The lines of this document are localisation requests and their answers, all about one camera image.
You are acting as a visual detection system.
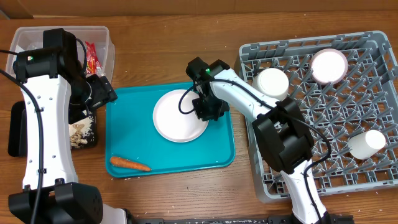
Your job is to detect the white bowl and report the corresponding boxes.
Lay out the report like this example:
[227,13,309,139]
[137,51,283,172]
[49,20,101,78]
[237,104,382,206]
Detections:
[252,68,289,101]

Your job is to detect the red snack wrapper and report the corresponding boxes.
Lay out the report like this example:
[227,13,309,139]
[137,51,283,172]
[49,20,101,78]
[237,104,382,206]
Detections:
[85,41,102,75]

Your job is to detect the clear plastic bin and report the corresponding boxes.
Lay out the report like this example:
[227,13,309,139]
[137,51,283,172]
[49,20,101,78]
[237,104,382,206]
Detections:
[9,26,115,81]

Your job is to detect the food scraps on plate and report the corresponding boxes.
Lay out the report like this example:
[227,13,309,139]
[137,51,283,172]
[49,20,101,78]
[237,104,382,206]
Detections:
[69,116,95,149]

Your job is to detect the white paper cup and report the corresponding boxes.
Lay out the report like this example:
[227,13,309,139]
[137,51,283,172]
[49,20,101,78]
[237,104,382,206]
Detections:
[348,130,386,160]

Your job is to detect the teal serving tray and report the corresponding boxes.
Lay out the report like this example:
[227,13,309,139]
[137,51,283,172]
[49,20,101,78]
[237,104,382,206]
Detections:
[105,82,236,178]

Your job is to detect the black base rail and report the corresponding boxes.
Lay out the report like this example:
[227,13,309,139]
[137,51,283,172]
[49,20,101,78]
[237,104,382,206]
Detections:
[135,214,354,224]

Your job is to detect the orange carrot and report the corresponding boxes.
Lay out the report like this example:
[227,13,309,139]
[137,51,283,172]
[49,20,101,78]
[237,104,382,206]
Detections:
[110,156,151,172]

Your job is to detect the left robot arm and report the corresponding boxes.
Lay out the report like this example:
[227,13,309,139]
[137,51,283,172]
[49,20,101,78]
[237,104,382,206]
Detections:
[8,28,134,223]

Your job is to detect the white plate with food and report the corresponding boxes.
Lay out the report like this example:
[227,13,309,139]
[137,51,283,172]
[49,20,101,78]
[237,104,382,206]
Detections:
[152,90,208,143]

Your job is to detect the grey dishwasher rack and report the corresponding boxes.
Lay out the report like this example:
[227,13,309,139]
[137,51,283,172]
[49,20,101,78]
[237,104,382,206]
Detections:
[234,30,397,196]

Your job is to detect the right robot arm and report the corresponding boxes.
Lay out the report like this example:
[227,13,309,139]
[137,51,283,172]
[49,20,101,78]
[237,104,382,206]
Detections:
[186,57,328,223]

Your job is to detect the pink rimmed bowl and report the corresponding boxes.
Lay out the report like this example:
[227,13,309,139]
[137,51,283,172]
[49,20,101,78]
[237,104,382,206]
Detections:
[309,49,348,85]

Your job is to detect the black plastic tray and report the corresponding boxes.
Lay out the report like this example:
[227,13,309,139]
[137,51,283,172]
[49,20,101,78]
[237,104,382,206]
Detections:
[8,101,98,157]

